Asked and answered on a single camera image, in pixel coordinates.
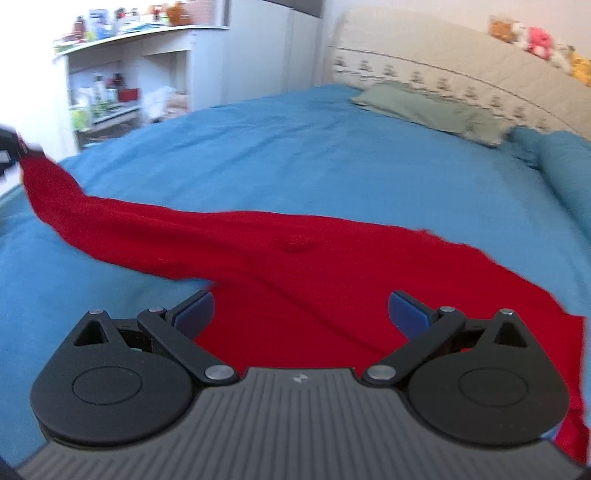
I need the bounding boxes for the red knit garment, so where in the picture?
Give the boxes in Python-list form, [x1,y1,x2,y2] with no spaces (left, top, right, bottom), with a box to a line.
[21,155,589,461]

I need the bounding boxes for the white shelf unit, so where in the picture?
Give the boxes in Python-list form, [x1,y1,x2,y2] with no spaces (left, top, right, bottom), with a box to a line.
[51,25,228,159]

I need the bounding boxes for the rolled blue blanket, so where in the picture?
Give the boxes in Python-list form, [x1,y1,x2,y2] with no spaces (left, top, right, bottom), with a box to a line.
[499,127,591,237]

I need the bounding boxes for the white wardrobe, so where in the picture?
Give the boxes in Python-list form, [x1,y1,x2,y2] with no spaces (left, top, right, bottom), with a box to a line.
[222,0,325,103]

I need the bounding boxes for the blue bed sheet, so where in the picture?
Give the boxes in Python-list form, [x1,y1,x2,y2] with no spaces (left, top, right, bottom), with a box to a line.
[1,85,590,464]

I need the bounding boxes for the green pillow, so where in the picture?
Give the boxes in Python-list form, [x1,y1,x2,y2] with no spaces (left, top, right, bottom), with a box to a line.
[351,81,510,147]

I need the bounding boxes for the beige quilted headboard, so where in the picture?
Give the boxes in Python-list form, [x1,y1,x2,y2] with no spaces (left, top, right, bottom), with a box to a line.
[325,7,590,138]

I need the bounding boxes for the plush toys on headboard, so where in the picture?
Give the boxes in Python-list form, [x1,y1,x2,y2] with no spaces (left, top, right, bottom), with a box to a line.
[488,15,590,87]

